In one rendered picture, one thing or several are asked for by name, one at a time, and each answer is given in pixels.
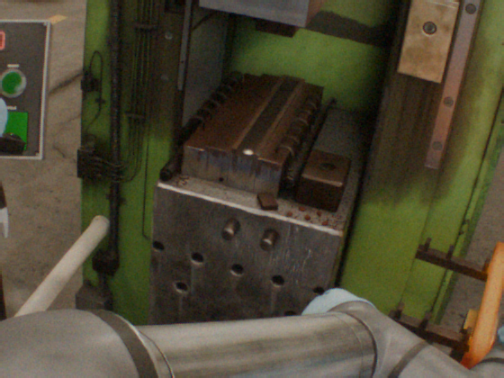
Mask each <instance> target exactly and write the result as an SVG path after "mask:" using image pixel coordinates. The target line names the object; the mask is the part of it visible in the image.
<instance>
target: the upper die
mask: <svg viewBox="0 0 504 378"><path fill-rule="evenodd" d="M326 1H327V0H199V6H202V7H206V8H211V9H214V10H219V11H227V12H231V13H234V14H242V15H246V16H250V17H255V18H259V19H267V20H271V21H276V22H279V23H287V24H291V25H296V26H300V27H304V28H305V27H306V26H307V25H308V24H309V23H310V21H311V20H312V18H313V16H314V15H315V14H316V13H317V11H318V10H319V9H320V8H321V7H322V6H323V5H324V4H325V2H326Z"/></svg>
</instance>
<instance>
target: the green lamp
mask: <svg viewBox="0 0 504 378"><path fill-rule="evenodd" d="M1 86H2V88H3V90H4V91H5V92H7V93H8V94H9V95H14V94H17V93H18V92H19V91H20V90H21V88H22V86H23V79H22V77H21V76H20V75H19V74H18V73H17V72H10V73H8V74H6V75H5V76H4V77H3V80H2V84H1Z"/></svg>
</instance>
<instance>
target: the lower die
mask: <svg viewBox="0 0 504 378"><path fill-rule="evenodd" d="M243 76H244V78H245V80H244V83H241V80H242V78H241V79H240V80H239V81H238V89H236V85H234V86H233V88H232V90H233V96H232V97H230V91H229V92H228V93H227V95H226V96H227V99H226V103H225V104H223V99H222V100H221V101H220V102H219V106H220V112H219V113H216V111H217V107H215V108H214V109H213V111H212V115H213V118H212V121H210V115H209V116H208V117H207V118H206V119H205V123H206V127H205V130H203V124H201V125H200V127H199V128H198V129H197V130H196V131H195V133H194V134H193V135H192V136H191V138H190V139H189V140H188V141H187V142H186V143H185V144H184V145H183V155H182V166H181V174H184V175H188V176H194V177H197V178H201V179H205V180H209V181H213V182H216V183H219V184H223V185H229V186H233V187H237V188H241V189H244V190H248V191H251V192H253V191H254V192H255V193H273V194H274V198H276V199H277V197H278V194H279V193H280V191H281V189H282V187H283V185H284V184H283V176H284V173H285V172H286V170H287V167H288V166H289V164H290V157H291V153H290V151H289V150H288V149H285V148H281V149H280V150H279V151H278V153H275V150H276V148H277V147H279V146H282V145H285V146H288V147H290V148H291V149H292V151H293V154H294V151H295V147H296V144H295V142H294V141H293V140H292V139H286V140H285V141H284V142H283V143H281V140H282V138H283V137H285V136H293V137H295V138H296V139H297V140H298V142H299V144H300V139H301V134H300V133H299V132H298V131H297V130H291V131H290V132H289V134H286V131H287V130H288V129H289V128H291V127H298V128H300V129H301V130H302V132H303V135H304V132H305V124H304V123H303V122H302V121H297V122H296V123H295V124H294V125H293V126H292V125H291V123H292V121H293V120H294V119H297V118H301V119H304V120H305V121H306V122H307V123H308V125H309V123H310V116H309V115H308V114H307V113H304V112H303V113H301V114H300V115H299V117H296V113H297V112H298V111H300V110H301V106H302V104H304V103H307V102H305V101H304V100H305V98H306V97H307V96H308V95H316V96H317V97H318V98H319V99H320V102H321V99H322V95H323V90H324V86H319V85H313V84H309V83H305V79H302V78H298V77H294V76H287V75H283V76H282V77H277V76H269V75H266V74H262V75H261V76H253V75H250V74H244V75H243ZM286 78H289V79H292V80H296V81H300V83H299V84H298V85H297V86H296V88H295V89H294V91H293V93H292V95H290V97H289V99H288V100H287V102H286V103H285V105H284V106H283V109H282V110H281V111H280V112H279V114H278V116H277V117H276V120H275V121H274V123H273V125H271V127H270V128H269V130H268V131H267V133H266V135H265V136H264V137H263V139H262V140H261V142H260V144H259V145H258V147H257V148H256V151H255V152H254V154H253V157H252V159H251V158H247V157H241V156H236V149H237V148H238V147H239V145H240V143H241V142H242V140H243V139H244V138H245V137H246V135H247V134H248V132H249V131H250V129H251V128H252V126H253V125H254V123H255V122H256V119H257V118H258V116H259V115H260V113H261V112H262V111H263V110H264V108H265V107H266V105H267V103H268V102H269V101H270V99H271V98H272V96H273V95H274V93H275V91H276V90H277V88H278V87H280V86H281V85H282V84H283V82H284V80H285V79H286ZM308 102H309V103H313V104H314V105H315V106H316V107H317V108H318V100H317V99H315V98H313V97H311V98H309V99H308ZM220 177H222V178H223V179H224V180H223V182H221V181H220V180H219V178H220Z"/></svg>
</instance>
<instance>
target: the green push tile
mask: <svg viewBox="0 0 504 378"><path fill-rule="evenodd" d="M28 117H29V114H28V113H27V112H9V113H8V115H7V121H6V125H5V130H4V132H5V133H7V132H11V133H14V134H15V135H17V136H19V137H20V138H21V139H22V140H23V141H25V142H26V144H25V146H24V149H23V150H24V151H26V150H27V149H28Z"/></svg>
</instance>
